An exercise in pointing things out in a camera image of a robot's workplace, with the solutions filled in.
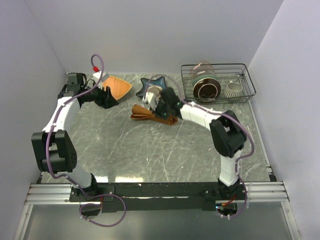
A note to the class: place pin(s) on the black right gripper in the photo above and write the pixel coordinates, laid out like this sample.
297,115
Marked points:
160,103

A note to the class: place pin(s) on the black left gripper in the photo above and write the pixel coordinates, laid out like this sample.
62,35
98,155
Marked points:
106,99

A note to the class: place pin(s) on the orange cloth napkin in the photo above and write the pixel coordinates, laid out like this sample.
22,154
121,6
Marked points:
139,113

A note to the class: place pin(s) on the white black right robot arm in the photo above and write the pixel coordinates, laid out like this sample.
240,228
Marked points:
228,135

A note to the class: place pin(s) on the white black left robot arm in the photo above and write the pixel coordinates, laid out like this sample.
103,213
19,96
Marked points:
53,148

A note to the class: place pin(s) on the orange woven triangular tray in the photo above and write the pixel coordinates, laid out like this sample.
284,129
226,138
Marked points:
118,87

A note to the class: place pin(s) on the blue star-shaped dish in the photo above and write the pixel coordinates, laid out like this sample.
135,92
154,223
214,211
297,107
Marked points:
152,85

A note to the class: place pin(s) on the stacked ceramic plates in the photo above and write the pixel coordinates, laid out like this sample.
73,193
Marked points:
206,88

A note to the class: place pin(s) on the clear glass jar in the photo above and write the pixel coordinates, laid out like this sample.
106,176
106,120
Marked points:
201,69

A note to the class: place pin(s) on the striped ceramic mug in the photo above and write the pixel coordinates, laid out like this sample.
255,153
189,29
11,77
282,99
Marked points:
233,90

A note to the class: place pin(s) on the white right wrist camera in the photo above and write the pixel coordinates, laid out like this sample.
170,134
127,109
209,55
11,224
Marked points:
151,100

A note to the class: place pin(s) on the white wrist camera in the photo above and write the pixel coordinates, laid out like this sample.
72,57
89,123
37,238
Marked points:
151,100
100,78

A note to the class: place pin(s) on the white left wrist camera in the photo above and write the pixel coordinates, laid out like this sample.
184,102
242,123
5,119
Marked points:
100,78

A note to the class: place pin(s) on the black wire dish rack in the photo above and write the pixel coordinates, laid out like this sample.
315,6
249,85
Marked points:
225,72

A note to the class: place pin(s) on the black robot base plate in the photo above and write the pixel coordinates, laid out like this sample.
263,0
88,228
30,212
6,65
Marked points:
147,196

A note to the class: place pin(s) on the aluminium frame rail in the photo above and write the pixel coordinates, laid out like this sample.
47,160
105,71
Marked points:
59,194

